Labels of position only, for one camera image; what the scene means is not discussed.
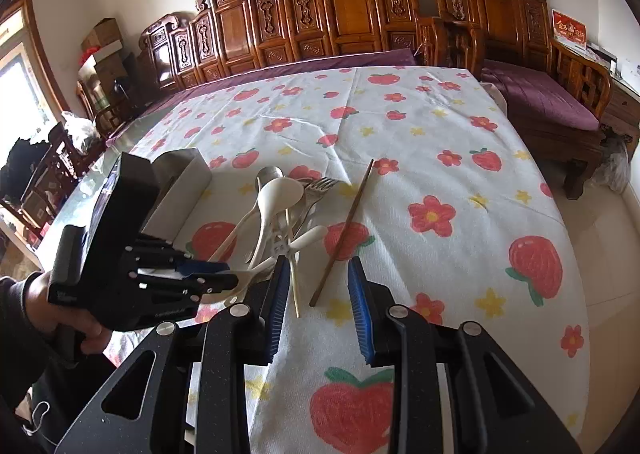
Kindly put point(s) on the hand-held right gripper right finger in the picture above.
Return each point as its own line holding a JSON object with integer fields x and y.
{"x": 357, "y": 306}

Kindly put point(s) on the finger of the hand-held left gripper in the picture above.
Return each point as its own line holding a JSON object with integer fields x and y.
{"x": 210, "y": 284}
{"x": 200, "y": 266}

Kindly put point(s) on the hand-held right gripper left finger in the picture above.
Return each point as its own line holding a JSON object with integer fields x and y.
{"x": 277, "y": 306}

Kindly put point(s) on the white chopstick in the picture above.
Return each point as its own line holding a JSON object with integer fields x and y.
{"x": 295, "y": 279}

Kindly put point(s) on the white plastic fork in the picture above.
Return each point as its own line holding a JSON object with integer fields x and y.
{"x": 280, "y": 249}

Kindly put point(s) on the metal utensil holder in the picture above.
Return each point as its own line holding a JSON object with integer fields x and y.
{"x": 190, "y": 181}

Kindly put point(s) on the brown wooden chopstick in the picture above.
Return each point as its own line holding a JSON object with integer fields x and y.
{"x": 345, "y": 226}

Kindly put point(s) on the large white plastic spoon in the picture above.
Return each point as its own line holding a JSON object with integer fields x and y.
{"x": 280, "y": 194}

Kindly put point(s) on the metal spoon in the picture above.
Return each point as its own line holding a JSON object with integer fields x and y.
{"x": 267, "y": 176}

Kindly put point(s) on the person's left forearm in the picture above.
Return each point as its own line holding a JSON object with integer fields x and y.
{"x": 22, "y": 344}

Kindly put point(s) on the person's left hand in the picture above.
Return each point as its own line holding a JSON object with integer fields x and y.
{"x": 90, "y": 334}

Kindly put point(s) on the grey plastic bag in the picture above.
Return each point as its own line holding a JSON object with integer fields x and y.
{"x": 80, "y": 131}

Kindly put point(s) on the dark wooden chair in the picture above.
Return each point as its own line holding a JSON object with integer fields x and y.
{"x": 45, "y": 173}

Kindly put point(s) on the brown cardboard box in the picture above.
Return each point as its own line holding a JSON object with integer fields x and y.
{"x": 111, "y": 71}
{"x": 102, "y": 33}

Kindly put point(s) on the strawberry printed tablecloth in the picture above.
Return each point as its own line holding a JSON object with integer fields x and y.
{"x": 400, "y": 133}

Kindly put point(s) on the purple armchair cushion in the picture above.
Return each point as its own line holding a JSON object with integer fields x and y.
{"x": 540, "y": 91}

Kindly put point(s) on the clear plastic bag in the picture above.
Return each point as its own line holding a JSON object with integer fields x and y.
{"x": 614, "y": 163}

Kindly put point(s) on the carved wooden armchair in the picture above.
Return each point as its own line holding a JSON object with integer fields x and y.
{"x": 500, "y": 8}

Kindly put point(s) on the wooden side table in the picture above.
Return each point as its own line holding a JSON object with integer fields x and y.
{"x": 622, "y": 108}

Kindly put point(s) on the red desk calendar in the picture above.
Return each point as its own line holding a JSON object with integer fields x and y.
{"x": 569, "y": 28}

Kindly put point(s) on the wooden window frame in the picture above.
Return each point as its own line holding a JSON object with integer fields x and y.
{"x": 37, "y": 43}

